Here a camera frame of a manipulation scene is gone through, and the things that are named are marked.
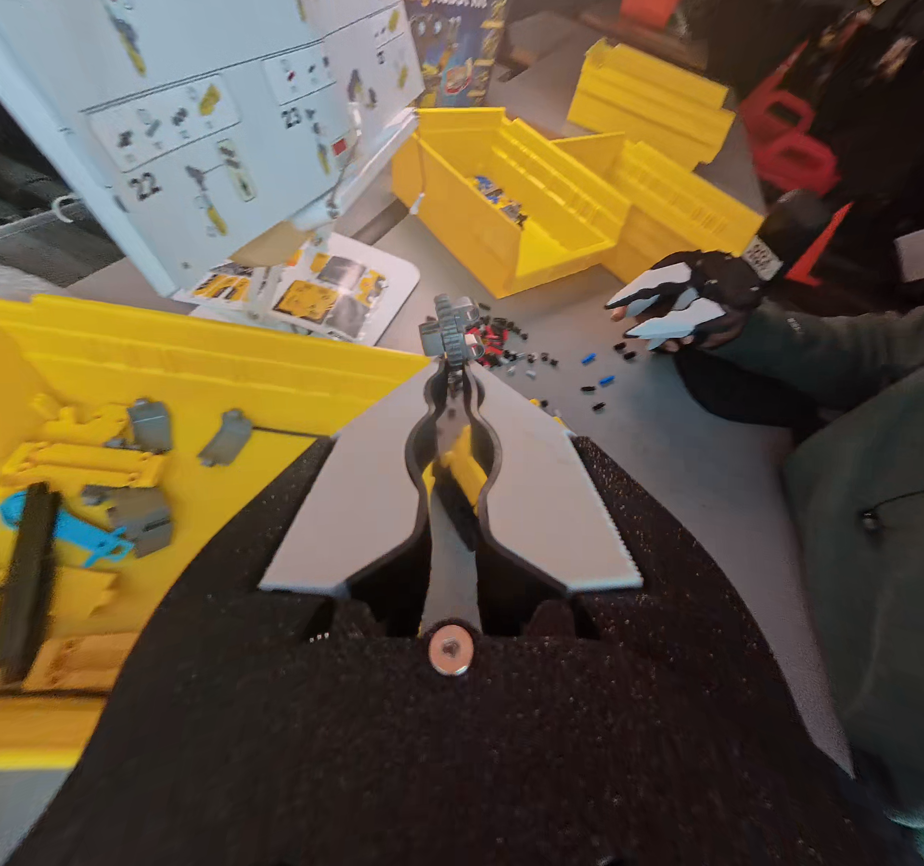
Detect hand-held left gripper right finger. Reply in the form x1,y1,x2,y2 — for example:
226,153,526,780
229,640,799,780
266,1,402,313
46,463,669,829
464,361,645,636

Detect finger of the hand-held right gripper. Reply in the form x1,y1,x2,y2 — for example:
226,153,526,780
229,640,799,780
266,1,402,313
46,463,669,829
605,263,697,318
624,296,728,351

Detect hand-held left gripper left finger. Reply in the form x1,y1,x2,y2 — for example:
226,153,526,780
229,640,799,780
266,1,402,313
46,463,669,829
257,359,445,637

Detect yellow plastic bin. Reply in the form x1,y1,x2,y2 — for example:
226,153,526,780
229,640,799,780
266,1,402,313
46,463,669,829
566,38,737,173
0,294,434,769
556,131,766,286
392,107,632,299

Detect yellow black lego robot model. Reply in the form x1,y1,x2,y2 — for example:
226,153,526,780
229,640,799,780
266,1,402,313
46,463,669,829
426,397,573,553

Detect pile of small lego pins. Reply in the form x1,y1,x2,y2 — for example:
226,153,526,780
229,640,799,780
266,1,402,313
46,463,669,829
465,314,640,414

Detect blue grey lego parts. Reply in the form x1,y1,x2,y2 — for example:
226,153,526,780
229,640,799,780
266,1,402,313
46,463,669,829
473,175,529,226

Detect grey grille yellow lego assembly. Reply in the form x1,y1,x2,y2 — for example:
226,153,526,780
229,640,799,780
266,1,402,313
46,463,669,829
421,294,486,405

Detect person's right hand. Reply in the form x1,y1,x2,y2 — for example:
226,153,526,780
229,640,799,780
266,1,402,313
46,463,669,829
608,305,685,357

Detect sticker sheet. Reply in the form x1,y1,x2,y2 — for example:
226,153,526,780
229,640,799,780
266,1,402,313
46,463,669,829
191,249,391,340

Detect person's green sweater torso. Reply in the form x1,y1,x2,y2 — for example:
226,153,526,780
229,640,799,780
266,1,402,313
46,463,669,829
782,368,924,831

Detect robot kit box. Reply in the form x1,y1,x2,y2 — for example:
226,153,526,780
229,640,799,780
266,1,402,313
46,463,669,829
393,0,517,111

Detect instruction booklet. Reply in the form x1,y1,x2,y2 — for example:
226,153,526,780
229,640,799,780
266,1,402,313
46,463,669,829
0,0,427,297

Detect black earbud on cord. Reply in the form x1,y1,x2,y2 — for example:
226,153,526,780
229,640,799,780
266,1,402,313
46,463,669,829
859,492,924,531

